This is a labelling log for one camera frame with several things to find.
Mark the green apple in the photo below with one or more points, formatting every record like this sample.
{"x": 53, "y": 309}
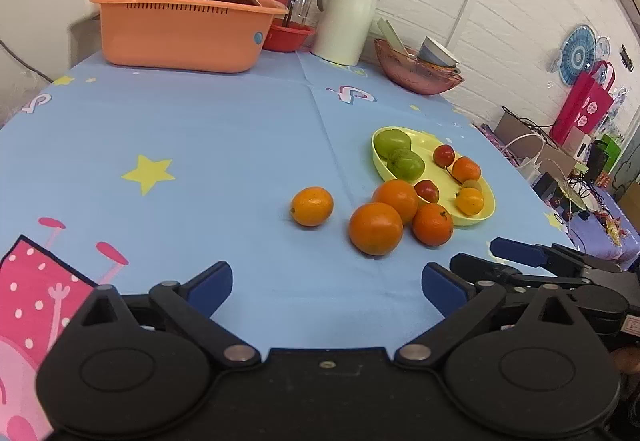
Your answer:
{"x": 406, "y": 165}
{"x": 392, "y": 142}

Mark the white thermos jug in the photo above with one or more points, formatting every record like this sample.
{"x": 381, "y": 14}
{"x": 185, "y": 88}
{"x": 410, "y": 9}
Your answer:
{"x": 345, "y": 26}

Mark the large orange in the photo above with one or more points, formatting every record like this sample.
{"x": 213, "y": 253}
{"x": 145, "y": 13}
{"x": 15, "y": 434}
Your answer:
{"x": 376, "y": 228}

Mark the white green bowl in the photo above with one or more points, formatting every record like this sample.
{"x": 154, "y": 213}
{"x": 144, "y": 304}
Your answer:
{"x": 392, "y": 37}

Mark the mottled red-brown plum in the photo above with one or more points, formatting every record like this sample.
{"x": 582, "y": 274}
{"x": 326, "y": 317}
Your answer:
{"x": 426, "y": 191}

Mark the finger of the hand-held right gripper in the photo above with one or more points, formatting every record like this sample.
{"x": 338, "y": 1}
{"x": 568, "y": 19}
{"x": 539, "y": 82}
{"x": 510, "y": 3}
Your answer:
{"x": 515, "y": 251}
{"x": 480, "y": 268}

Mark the yellow-orange citrus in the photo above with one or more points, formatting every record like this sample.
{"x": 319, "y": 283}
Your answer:
{"x": 470, "y": 202}

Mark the purple patterned cloth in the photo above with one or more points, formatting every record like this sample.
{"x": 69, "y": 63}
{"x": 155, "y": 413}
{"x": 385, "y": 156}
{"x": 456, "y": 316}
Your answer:
{"x": 600, "y": 236}

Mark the small yellow-brown plum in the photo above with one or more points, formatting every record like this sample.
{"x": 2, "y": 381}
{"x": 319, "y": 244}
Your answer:
{"x": 471, "y": 184}

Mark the red plastic basket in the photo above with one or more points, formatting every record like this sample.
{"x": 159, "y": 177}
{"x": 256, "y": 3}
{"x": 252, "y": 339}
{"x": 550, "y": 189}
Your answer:
{"x": 287, "y": 38}

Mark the red plum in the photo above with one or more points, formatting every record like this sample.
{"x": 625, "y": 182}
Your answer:
{"x": 444, "y": 155}

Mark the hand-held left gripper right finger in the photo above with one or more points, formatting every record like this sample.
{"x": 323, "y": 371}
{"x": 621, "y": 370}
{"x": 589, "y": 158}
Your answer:
{"x": 442, "y": 285}

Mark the white charger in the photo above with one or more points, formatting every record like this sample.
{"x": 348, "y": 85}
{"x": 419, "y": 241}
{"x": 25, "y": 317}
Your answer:
{"x": 530, "y": 167}

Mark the red gift bag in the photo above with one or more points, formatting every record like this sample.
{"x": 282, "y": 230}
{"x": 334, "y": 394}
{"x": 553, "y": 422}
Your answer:
{"x": 585, "y": 106}

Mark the pink glass bowl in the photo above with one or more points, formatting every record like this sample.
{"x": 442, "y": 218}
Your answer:
{"x": 415, "y": 78}

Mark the black adapter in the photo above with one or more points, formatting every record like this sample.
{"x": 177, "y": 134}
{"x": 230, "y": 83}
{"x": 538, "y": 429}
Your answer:
{"x": 547, "y": 187}

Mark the orange plastic basket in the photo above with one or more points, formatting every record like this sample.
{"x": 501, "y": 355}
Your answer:
{"x": 180, "y": 38}

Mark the yellow plastic plate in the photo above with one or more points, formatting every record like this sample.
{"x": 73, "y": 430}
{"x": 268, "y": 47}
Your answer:
{"x": 430, "y": 141}

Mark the cardboard box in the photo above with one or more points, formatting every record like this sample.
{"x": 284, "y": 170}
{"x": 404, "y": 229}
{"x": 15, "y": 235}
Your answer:
{"x": 520, "y": 128}

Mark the small orange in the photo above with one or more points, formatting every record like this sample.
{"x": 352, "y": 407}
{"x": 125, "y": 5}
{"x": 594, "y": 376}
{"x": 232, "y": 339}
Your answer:
{"x": 466, "y": 169}

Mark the blue printed tablecloth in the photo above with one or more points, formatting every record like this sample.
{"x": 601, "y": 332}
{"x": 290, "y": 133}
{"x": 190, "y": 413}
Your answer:
{"x": 200, "y": 131}

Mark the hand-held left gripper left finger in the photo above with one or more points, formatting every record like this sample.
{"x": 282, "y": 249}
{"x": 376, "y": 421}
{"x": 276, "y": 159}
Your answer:
{"x": 217, "y": 278}

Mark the orange with dark stem mark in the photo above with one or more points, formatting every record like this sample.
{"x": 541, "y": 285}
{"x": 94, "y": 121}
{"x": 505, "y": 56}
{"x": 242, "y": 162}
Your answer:
{"x": 432, "y": 224}

